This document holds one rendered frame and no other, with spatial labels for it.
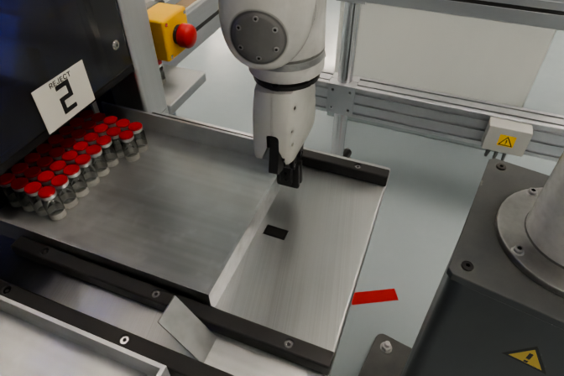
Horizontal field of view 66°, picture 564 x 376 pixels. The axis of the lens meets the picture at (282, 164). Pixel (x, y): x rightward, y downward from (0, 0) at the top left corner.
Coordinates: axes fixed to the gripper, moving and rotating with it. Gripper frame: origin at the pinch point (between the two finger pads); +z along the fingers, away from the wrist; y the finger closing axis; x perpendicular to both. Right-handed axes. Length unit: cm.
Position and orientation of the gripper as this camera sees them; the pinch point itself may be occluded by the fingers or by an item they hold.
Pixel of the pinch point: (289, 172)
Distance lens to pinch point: 58.9
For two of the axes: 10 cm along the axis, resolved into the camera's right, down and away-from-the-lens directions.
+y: -3.6, 6.2, -6.9
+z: 0.3, 7.5, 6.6
